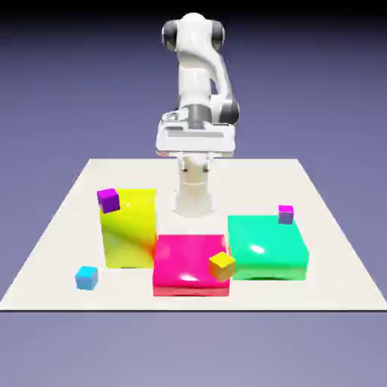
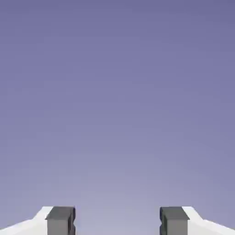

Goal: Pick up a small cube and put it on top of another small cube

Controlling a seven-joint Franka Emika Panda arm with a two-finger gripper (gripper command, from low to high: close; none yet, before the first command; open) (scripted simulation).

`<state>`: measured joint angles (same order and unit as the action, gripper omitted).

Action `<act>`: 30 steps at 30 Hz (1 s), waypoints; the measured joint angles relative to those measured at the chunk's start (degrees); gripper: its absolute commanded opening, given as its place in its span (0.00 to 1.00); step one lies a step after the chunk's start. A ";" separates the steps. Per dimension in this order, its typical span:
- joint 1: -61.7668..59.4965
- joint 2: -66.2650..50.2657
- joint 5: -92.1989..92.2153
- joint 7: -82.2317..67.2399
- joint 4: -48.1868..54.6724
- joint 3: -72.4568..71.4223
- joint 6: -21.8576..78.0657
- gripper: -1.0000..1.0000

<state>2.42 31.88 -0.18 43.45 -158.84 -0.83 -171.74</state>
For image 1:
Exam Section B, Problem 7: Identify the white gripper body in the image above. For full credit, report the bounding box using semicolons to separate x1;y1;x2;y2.
155;119;237;159

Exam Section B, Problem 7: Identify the small purple cube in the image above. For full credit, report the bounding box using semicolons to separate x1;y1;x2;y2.
96;187;121;215

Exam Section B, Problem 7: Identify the small magenta cube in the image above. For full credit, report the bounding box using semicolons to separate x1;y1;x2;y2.
277;204;295;225

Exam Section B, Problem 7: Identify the small yellow cube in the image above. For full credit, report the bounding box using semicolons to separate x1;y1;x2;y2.
208;251;237;283

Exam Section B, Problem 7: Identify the small cyan cube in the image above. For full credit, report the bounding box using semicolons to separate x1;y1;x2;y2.
74;265;99;292

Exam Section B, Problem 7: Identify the large yellow box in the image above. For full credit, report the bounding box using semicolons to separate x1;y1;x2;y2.
99;188;158;270

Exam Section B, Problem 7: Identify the large pink box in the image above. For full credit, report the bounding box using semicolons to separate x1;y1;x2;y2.
152;234;231;298

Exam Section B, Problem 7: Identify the large green box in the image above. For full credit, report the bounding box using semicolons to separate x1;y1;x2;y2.
227;215;310;282

